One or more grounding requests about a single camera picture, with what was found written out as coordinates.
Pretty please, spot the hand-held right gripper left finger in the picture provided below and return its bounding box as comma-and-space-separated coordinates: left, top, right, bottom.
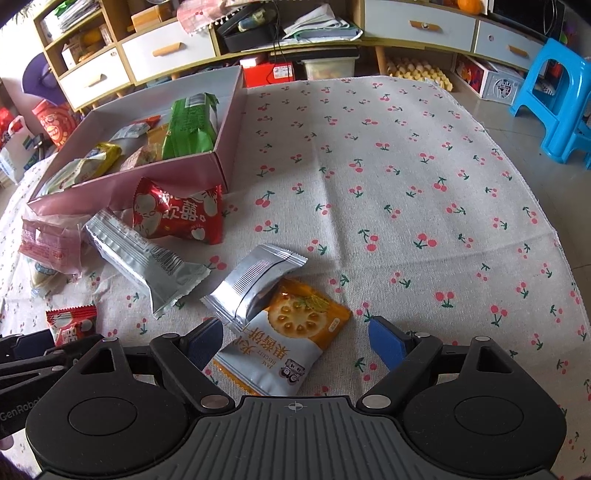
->
60, 318, 236, 413

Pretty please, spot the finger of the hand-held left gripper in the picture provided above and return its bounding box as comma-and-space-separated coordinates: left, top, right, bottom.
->
0, 339, 101, 391
0, 329, 56, 361

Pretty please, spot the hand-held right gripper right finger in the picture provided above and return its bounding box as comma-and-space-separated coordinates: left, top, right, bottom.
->
358, 315, 529, 411

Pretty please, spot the red white snack packet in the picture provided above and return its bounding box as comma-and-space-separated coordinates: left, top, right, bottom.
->
45, 305, 99, 347
133, 178, 223, 245

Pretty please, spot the orange white biscuit packet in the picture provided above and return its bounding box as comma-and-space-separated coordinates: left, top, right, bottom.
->
212, 277, 352, 398

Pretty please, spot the pink cardboard box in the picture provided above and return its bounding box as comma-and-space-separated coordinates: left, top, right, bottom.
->
27, 65, 245, 217

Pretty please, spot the green snack packet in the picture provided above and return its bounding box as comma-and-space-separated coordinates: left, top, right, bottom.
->
161, 92, 220, 160

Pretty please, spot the short silver snack packet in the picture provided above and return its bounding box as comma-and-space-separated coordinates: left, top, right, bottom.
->
201, 244, 308, 333

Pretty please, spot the pink clear snack packet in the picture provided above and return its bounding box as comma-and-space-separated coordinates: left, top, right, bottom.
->
19, 203, 93, 278

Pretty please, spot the long silver snack packet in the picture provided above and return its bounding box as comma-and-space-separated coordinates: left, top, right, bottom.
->
84, 210, 212, 319

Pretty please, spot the cherry print cloth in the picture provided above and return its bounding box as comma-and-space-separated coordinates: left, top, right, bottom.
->
0, 76, 591, 480

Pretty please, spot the yellow snack packet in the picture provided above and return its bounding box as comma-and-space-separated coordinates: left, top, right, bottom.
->
39, 143, 123, 195

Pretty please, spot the white shopping bag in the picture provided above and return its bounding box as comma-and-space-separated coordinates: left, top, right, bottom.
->
0, 115, 42, 185

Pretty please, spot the small pink orange packet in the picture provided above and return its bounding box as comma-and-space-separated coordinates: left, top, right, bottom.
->
122, 143, 162, 172

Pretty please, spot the red cartoon face bag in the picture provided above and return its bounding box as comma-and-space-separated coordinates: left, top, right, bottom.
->
32, 99, 81, 148

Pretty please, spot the white cabinet drawer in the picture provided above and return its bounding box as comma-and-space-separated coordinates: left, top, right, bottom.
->
121, 31, 219, 84
473, 19, 546, 72
59, 46, 132, 109
364, 0, 477, 52

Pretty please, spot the purple hat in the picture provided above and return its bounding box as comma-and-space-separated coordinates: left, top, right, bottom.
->
21, 52, 61, 100

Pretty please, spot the yellow egg tray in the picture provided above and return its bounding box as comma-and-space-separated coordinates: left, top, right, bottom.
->
385, 58, 455, 93

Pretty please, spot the red box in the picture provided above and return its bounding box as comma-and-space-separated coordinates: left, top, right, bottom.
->
241, 60, 298, 88

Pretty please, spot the clear bin with orange contents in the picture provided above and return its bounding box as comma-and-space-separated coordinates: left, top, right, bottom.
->
302, 55, 361, 81

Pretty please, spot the white patterned plastic crate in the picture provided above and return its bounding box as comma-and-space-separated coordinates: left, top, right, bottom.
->
480, 69, 525, 100

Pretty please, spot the wooden low cabinet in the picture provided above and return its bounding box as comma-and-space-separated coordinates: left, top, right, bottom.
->
117, 0, 591, 88

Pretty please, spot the blue plastic stool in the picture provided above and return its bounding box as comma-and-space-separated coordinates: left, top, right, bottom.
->
509, 38, 591, 169

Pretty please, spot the black storage tray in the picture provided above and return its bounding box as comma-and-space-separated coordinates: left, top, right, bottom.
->
216, 4, 278, 52

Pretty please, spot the pink tasselled runner cloth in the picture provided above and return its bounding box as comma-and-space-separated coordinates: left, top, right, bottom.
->
178, 0, 259, 35

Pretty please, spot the yellow cardboard box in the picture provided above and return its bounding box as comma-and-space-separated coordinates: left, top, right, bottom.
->
131, 4, 178, 31

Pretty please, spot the pile of white green bags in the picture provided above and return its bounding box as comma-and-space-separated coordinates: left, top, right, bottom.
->
283, 2, 363, 40

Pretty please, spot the stack of papers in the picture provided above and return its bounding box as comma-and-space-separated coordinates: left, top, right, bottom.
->
46, 0, 100, 33

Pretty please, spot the wooden shelf unit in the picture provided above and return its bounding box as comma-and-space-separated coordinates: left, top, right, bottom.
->
32, 0, 139, 112

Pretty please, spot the black microwave oven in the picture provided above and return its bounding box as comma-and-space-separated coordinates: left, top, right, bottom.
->
489, 0, 566, 38

